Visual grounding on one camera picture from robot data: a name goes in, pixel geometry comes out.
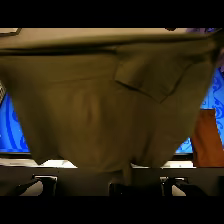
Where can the olive green T-shirt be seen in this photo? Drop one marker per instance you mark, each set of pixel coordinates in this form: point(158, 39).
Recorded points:
point(100, 116)

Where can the brown garment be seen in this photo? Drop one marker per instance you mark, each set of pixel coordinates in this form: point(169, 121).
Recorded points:
point(208, 143)

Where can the silver frame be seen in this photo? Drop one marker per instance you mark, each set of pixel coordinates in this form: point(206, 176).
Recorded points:
point(50, 164)

